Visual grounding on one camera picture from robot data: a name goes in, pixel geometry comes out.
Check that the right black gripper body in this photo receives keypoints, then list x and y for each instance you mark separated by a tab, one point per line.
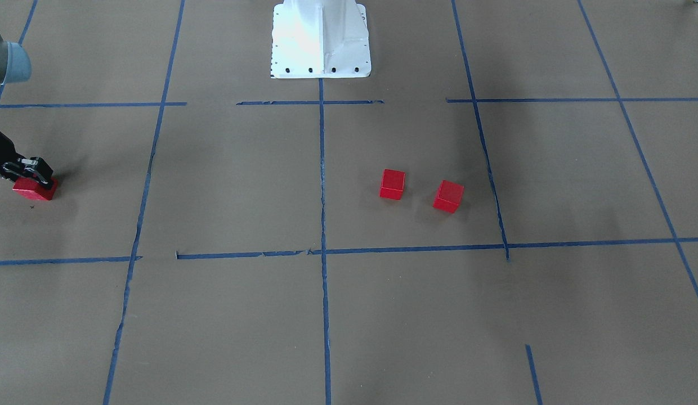
0	149

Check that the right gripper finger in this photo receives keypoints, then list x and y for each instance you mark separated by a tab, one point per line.
38	170

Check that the red block carried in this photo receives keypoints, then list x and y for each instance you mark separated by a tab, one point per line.
32	190

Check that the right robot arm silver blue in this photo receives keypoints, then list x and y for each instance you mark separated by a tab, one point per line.
15	66

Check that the red block middle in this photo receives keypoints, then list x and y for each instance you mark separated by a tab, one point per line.
392	185

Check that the red block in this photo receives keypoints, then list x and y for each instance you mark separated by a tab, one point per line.
392	185
448	196

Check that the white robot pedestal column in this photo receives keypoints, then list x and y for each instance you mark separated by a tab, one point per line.
320	39

